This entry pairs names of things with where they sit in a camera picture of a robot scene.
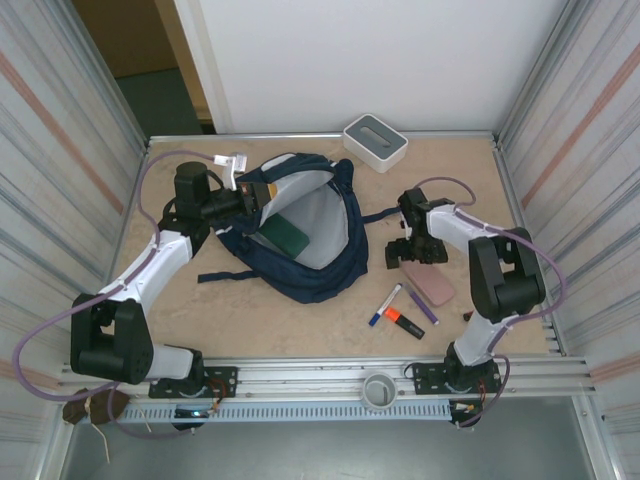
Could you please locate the white marker with blue cap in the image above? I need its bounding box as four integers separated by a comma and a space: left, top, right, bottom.
368, 283, 404, 327

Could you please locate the pink pencil case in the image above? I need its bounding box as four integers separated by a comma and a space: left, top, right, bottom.
402, 262, 455, 306

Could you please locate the dark green pencil case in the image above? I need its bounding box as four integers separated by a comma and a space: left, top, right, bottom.
260, 214, 310, 260

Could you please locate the purple pen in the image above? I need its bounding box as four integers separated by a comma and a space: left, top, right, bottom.
403, 285, 441, 326

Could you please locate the black highlighter with orange cap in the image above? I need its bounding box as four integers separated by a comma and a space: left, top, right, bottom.
383, 307, 427, 341

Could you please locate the navy blue student backpack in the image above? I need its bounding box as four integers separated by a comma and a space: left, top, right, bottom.
197, 152, 401, 305

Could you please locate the white tissue box grey top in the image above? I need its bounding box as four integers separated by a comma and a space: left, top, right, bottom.
342, 113, 410, 175

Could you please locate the brown wooden door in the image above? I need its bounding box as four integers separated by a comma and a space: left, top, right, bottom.
72, 0, 179, 79

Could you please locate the brown cloth bundle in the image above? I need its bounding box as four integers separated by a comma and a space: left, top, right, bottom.
62, 388, 132, 427

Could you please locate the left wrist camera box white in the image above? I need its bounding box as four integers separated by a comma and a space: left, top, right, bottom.
212, 153, 249, 191

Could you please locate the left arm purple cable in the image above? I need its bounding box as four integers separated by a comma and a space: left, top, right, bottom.
12, 148, 221, 440

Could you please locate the thin aluminium table edge rail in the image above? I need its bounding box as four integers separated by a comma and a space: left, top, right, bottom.
147, 130, 501, 147

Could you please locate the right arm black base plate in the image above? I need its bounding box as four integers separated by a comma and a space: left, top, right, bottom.
410, 362, 501, 396

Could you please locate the grey plastic ring cup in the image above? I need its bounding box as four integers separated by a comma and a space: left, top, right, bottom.
362, 372, 399, 412

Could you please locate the wide aluminium mounting rail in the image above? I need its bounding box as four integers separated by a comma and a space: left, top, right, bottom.
54, 354, 599, 401

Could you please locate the grey slotted cable duct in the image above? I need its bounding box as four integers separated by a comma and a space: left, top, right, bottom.
122, 399, 454, 424

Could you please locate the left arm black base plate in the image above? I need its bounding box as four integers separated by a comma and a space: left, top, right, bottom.
149, 366, 239, 401

